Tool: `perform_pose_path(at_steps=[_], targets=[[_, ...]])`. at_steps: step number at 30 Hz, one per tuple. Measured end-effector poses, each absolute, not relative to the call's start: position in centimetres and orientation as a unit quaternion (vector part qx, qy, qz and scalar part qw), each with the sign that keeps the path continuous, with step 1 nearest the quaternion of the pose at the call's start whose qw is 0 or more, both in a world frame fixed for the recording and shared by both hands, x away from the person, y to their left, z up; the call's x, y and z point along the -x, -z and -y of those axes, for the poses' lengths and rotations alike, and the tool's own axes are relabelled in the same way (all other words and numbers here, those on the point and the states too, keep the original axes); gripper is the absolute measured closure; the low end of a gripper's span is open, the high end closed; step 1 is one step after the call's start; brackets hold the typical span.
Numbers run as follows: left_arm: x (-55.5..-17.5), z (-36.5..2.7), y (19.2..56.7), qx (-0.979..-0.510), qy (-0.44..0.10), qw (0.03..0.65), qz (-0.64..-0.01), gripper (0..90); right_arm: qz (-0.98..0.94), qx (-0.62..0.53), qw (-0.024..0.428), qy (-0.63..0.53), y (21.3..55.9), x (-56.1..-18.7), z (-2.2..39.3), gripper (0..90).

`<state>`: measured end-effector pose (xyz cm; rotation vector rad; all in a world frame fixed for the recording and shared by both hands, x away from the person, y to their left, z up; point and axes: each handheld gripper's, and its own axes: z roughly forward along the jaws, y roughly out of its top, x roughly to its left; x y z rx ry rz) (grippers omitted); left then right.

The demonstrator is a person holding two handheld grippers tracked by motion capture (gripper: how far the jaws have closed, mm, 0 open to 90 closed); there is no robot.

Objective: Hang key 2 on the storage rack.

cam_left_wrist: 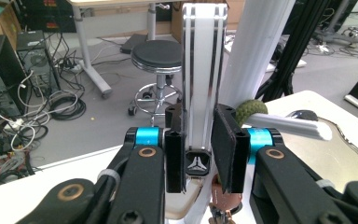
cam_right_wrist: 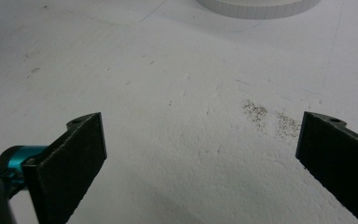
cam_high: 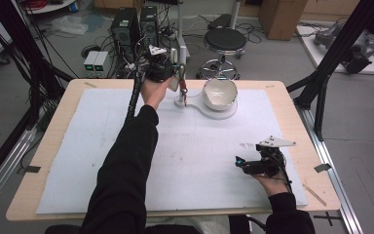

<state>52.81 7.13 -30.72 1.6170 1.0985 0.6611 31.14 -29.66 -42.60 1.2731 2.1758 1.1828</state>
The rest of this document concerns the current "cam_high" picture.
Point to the white foam mat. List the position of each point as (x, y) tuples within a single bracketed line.
[(191, 156)]

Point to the white plastic bag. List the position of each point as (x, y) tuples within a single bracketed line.
[(68, 25)]

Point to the thin wooden stick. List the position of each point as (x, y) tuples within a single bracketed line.
[(315, 195)]

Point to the black metal frame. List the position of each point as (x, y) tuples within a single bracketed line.
[(334, 52), (22, 55)]

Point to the white key stand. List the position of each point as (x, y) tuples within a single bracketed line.
[(207, 113)]

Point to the black round stool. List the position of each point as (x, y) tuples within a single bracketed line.
[(224, 40)]

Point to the black tape piece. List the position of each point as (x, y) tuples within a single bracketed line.
[(32, 169), (322, 167)]

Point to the white eggshell bowl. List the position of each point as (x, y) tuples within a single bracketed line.
[(219, 94)]

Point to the grey power supply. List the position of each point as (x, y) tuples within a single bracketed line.
[(90, 61), (101, 62)]

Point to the aluminium rail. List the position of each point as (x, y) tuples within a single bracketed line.
[(334, 182), (3, 169)]

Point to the white pole stand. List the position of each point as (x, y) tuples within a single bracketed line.
[(181, 29)]

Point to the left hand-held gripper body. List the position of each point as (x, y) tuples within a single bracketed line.
[(157, 66)]

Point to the person's left hand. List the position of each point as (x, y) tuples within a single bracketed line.
[(152, 92)]

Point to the black tape cross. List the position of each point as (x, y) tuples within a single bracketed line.
[(328, 218)]

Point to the wooden table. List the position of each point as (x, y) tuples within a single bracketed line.
[(315, 136)]

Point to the grey robot device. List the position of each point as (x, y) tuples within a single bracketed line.
[(357, 48)]

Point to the person's right hand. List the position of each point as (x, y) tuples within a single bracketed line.
[(272, 185)]

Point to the cardboard box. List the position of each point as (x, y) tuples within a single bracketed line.
[(282, 18)]

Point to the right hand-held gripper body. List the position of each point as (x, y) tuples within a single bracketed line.
[(269, 162)]

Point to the black computer tower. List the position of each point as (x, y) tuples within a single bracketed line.
[(148, 24), (125, 32)]

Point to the white platform board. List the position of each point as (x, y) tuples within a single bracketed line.
[(318, 53)]

